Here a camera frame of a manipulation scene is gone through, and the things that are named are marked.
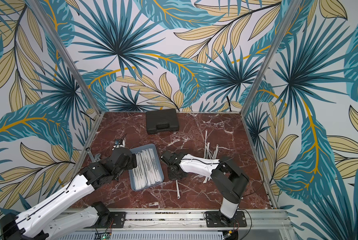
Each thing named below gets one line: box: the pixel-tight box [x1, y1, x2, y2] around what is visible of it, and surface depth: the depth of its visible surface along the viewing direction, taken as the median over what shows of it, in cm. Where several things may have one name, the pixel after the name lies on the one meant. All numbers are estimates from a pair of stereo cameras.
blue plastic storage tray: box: [128, 143, 164, 192], surface depth 90 cm
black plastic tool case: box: [146, 109, 179, 135], surface depth 109 cm
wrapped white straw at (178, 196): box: [176, 179, 181, 200], surface depth 83 cm
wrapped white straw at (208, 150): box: [206, 142, 213, 160], surface depth 100 cm
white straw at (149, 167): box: [142, 149, 156, 185], surface depth 92 cm
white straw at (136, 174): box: [132, 152, 142, 191], surface depth 87 cm
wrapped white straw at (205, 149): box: [204, 129, 208, 158], surface depth 102 cm
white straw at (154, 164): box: [148, 148, 162, 182], surface depth 92 cm
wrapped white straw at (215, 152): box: [212, 143, 219, 160], surface depth 99 cm
